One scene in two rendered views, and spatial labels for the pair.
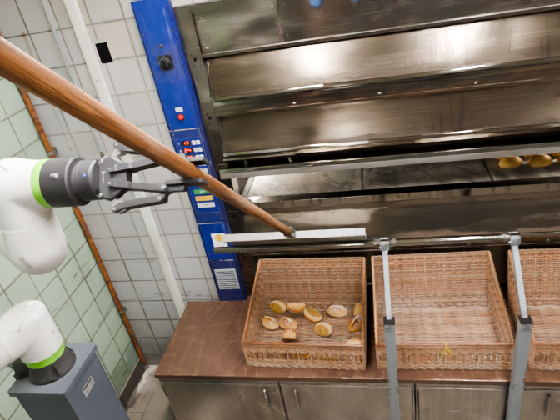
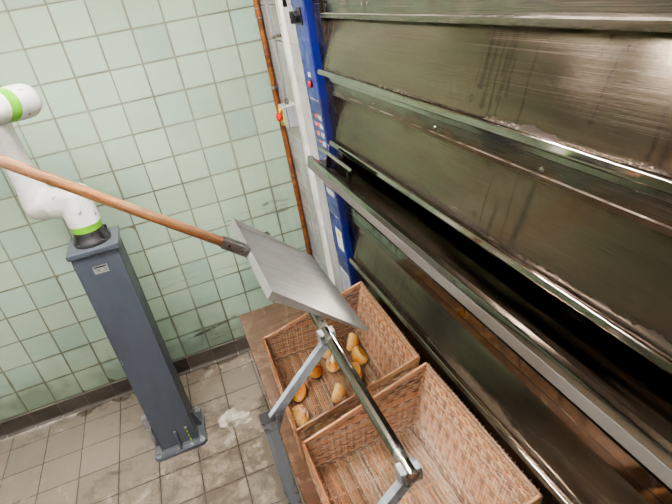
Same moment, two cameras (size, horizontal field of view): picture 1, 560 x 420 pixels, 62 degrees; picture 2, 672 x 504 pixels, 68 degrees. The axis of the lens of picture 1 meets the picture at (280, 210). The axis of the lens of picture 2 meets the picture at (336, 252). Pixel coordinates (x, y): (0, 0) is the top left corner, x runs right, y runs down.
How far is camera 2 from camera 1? 173 cm
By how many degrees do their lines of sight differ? 52
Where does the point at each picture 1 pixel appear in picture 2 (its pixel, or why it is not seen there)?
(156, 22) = not seen: outside the picture
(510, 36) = (606, 84)
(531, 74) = (637, 200)
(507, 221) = (577, 476)
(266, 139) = (357, 141)
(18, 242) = not seen: outside the picture
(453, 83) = (511, 154)
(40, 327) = (67, 204)
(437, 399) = not seen: outside the picture
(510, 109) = (592, 260)
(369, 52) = (426, 53)
